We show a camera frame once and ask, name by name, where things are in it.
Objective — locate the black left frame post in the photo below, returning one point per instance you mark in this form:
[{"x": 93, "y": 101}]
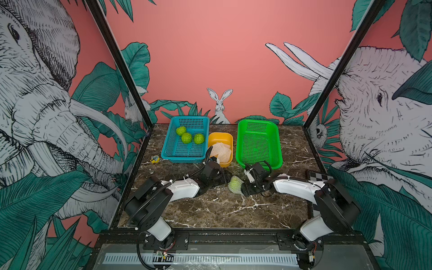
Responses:
[{"x": 97, "y": 13}]

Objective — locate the green custard apple back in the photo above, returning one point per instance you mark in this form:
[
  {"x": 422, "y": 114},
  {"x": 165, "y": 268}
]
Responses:
[{"x": 181, "y": 130}]

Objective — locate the black frame post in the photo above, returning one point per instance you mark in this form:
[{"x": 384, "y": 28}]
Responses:
[
  {"x": 97, "y": 13},
  {"x": 364, "y": 26}
]

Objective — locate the green custard apple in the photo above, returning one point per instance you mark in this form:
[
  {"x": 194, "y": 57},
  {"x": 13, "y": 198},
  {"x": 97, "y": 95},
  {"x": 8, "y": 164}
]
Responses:
[
  {"x": 234, "y": 185},
  {"x": 181, "y": 130},
  {"x": 199, "y": 139},
  {"x": 187, "y": 138}
]

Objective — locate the teal plastic basket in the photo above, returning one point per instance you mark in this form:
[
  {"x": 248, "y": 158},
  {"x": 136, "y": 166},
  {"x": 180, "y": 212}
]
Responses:
[{"x": 175, "y": 150}]

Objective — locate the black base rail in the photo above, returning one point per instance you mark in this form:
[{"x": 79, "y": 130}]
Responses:
[{"x": 185, "y": 239}]

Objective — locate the bright green plastic basket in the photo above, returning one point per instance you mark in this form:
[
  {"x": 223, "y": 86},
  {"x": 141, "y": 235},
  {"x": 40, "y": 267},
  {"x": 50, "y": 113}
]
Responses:
[{"x": 258, "y": 141}]

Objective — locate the yellow plastic tub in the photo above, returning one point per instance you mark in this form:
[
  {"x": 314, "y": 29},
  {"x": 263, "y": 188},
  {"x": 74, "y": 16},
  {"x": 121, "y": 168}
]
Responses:
[{"x": 225, "y": 138}]

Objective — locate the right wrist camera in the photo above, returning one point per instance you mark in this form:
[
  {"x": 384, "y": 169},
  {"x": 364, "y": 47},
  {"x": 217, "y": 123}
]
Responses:
[{"x": 249, "y": 174}]

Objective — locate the small yellow blue object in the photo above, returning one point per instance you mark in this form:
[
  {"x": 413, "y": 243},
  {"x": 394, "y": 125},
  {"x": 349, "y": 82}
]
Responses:
[{"x": 155, "y": 159}]

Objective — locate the green custard apple front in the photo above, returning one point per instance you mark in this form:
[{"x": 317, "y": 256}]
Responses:
[{"x": 234, "y": 185}]

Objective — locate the black white checkerboard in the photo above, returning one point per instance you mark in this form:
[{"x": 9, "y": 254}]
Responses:
[{"x": 317, "y": 176}]

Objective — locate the white foam net in tub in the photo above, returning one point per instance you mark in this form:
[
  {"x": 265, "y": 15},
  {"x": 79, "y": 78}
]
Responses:
[{"x": 222, "y": 152}]

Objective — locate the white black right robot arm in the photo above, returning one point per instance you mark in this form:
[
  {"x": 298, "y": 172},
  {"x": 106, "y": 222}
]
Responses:
[{"x": 337, "y": 210}]

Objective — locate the white foam net sleeve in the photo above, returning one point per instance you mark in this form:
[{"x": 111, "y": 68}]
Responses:
[{"x": 235, "y": 185}]

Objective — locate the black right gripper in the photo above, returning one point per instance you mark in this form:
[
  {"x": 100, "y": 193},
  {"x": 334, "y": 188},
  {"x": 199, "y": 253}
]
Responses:
[{"x": 246, "y": 189}]

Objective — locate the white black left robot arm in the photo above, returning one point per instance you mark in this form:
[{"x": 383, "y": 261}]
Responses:
[{"x": 146, "y": 206}]

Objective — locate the black right frame post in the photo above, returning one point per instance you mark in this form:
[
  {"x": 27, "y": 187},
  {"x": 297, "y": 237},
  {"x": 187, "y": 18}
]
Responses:
[{"x": 364, "y": 26}]

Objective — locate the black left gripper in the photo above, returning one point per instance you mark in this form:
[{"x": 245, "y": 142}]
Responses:
[{"x": 224, "y": 176}]

